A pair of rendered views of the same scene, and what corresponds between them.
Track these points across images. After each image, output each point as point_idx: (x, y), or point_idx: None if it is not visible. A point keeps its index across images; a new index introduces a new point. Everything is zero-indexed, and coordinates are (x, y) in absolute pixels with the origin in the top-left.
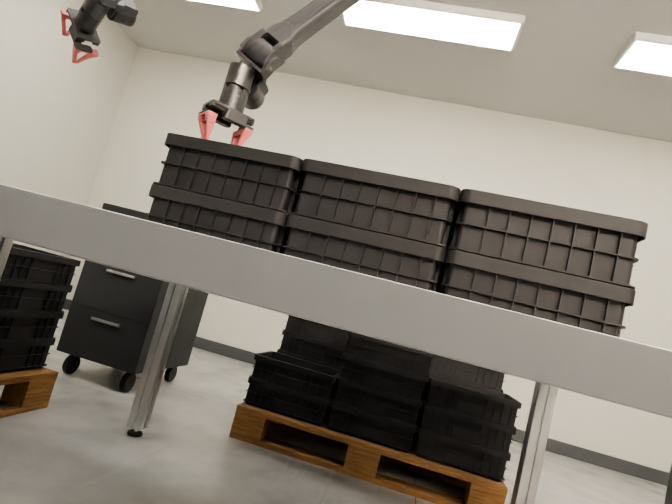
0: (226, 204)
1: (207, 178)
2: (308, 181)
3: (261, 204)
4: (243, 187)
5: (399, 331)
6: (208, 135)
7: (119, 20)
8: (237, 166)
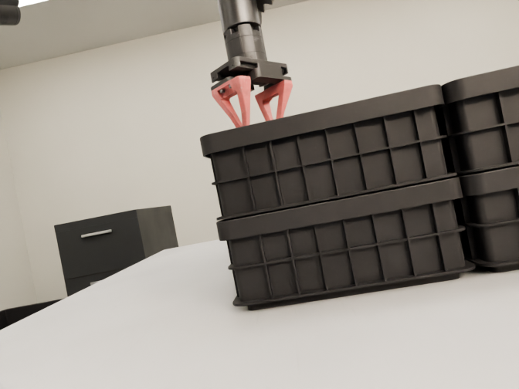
0: (360, 203)
1: (305, 177)
2: (470, 113)
3: (411, 179)
4: (368, 166)
5: None
6: (248, 113)
7: (1, 20)
8: (340, 139)
